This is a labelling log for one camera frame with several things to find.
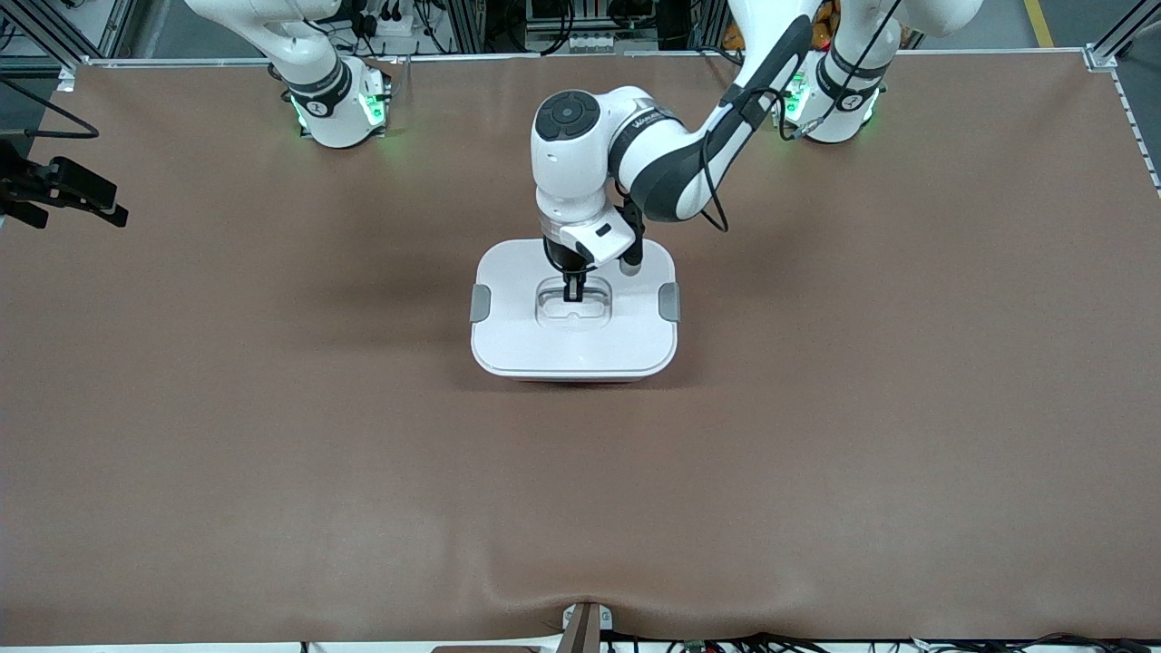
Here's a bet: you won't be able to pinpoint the white box lid grey clips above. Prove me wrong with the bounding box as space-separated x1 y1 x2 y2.
469 238 681 380

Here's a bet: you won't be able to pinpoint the pink plastic box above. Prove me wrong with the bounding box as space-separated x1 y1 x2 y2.
517 375 649 387

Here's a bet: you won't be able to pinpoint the silver base connector plate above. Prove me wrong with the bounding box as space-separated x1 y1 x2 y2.
365 63 394 128

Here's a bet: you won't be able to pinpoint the white power strip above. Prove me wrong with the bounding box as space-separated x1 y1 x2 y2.
349 0 418 37

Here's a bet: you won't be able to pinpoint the pile of orange toys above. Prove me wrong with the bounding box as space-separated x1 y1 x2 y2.
723 0 843 51

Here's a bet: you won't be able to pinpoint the brown table mat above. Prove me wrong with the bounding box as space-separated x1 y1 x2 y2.
0 53 1161 647

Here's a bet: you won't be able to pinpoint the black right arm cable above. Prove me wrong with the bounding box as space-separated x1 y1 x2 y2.
0 80 99 139

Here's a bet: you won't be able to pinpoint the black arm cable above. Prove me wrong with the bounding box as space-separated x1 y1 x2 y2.
698 0 908 233
0 80 99 139

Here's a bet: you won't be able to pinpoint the aluminium frame profile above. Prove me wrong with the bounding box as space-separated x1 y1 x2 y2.
0 0 137 92
1084 0 1161 196

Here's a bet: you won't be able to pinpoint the grey metal bracket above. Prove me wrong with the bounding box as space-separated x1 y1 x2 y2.
561 603 614 653

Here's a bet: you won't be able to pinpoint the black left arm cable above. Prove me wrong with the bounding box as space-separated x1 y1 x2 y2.
698 0 908 233

